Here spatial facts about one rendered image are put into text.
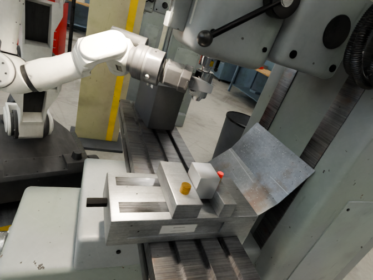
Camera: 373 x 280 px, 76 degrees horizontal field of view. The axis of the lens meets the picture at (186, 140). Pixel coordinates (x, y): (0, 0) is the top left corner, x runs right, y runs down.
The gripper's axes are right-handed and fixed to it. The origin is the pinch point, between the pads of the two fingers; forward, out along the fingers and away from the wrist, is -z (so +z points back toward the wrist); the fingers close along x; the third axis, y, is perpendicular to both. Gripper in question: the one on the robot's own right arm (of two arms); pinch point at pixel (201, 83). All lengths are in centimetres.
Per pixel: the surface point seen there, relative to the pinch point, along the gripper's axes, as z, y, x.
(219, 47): -0.5, -10.3, -10.6
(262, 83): -192, 71, 629
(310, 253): -54, 41, -3
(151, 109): 13.7, 21.0, 25.7
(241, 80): -154, 97, 720
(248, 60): -7.8, -9.7, -7.4
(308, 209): -42.5, 23.6, -4.9
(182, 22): 8.5, -12.3, -5.7
